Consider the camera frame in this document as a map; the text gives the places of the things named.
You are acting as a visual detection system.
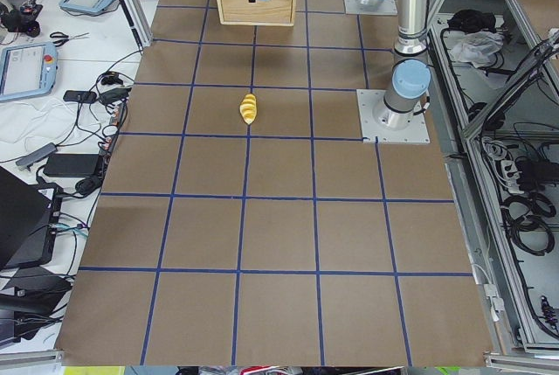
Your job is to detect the white power strip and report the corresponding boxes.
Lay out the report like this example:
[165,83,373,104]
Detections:
[500,159,523,194]

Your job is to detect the black laptop computer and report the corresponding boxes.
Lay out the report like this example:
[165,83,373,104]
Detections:
[1,169,61,270]

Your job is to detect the yellow toy croissant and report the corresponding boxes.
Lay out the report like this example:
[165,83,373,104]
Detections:
[239,94,258,126]

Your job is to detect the black coiled cables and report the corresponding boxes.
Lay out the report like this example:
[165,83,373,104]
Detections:
[500,198,555,258]

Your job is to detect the black power adapter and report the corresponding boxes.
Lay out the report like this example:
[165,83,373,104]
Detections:
[44,153,99,177]

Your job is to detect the white crumpled cloth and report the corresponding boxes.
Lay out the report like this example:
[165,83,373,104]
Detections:
[449,31,505,68]

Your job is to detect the blue teach pendant near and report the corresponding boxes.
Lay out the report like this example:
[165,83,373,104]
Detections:
[1,42,58,102]

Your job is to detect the black handled scissors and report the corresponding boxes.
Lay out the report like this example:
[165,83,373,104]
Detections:
[49,31,89,47]

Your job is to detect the wooden drawer cabinet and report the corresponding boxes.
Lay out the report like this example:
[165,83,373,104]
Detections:
[217,0,297,27]

